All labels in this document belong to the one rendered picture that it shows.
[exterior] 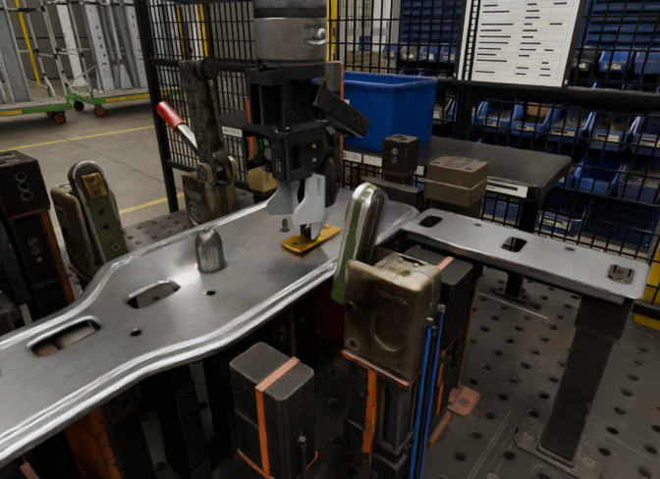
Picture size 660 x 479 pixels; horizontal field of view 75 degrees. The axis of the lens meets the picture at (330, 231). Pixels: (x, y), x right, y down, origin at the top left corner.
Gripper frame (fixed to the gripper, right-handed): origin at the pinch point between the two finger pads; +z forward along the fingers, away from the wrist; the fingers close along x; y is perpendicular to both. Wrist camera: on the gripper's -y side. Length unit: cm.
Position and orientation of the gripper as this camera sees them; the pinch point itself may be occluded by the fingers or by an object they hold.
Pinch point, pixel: (310, 225)
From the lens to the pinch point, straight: 56.4
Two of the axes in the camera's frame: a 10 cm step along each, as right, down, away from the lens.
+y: -6.2, 3.5, -7.0
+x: 7.8, 2.7, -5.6
